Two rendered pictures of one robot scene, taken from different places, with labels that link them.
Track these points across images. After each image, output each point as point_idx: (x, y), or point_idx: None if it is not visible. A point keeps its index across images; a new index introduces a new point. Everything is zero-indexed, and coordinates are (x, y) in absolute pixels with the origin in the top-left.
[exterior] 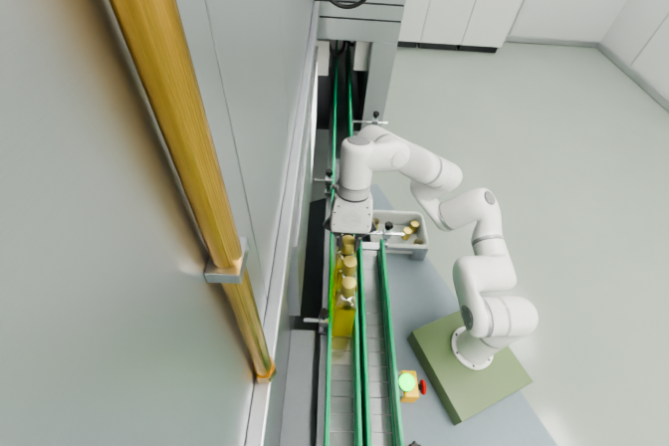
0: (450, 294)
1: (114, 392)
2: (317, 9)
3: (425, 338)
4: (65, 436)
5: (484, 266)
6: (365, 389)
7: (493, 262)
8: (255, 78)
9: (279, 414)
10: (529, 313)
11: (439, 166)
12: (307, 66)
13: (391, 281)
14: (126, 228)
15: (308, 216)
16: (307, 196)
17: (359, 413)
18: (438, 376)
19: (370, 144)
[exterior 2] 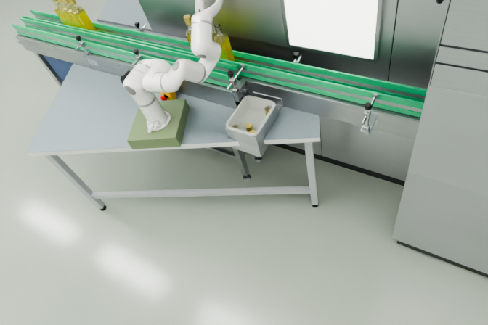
0: (196, 141)
1: None
2: None
3: (177, 102)
4: None
5: (155, 65)
6: (165, 49)
7: (153, 70)
8: None
9: (179, 26)
10: (126, 77)
11: (192, 20)
12: None
13: (225, 113)
14: None
15: (259, 36)
16: (246, 9)
17: (160, 46)
18: (160, 101)
19: None
